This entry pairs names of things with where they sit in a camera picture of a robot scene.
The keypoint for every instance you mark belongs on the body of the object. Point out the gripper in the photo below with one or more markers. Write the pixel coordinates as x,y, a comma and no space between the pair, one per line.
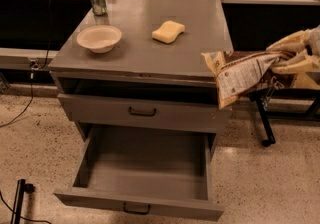
314,42

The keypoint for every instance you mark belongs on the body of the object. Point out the brown chip bag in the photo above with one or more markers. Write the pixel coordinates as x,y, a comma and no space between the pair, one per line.
235,77

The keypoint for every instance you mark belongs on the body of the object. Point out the closed grey upper drawer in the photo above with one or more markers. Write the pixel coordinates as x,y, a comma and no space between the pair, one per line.
145,113

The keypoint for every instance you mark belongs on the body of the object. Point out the grey drawer cabinet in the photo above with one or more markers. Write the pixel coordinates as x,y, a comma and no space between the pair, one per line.
140,67

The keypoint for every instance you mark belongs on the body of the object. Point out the open grey bottom drawer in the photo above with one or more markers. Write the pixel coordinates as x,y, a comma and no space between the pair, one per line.
145,171

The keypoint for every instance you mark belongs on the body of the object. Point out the black table leg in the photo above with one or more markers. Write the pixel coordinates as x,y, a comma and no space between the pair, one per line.
269,133

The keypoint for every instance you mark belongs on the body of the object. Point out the yellow sponge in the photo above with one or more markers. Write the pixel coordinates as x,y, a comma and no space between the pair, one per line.
168,32

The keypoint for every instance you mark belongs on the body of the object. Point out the white paper bowl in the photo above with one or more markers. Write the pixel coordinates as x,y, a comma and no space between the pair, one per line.
99,38

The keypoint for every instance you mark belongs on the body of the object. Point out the black stand bottom left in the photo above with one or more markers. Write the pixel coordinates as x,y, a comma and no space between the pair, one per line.
22,187

